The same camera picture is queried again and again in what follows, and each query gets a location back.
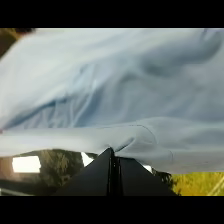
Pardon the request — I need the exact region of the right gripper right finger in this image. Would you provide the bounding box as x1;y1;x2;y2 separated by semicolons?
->
113;156;178;197

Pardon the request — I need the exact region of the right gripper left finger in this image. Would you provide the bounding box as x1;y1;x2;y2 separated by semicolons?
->
53;147;115;197

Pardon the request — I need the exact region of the light blue shirt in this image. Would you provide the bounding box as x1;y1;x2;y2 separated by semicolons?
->
0;28;224;175

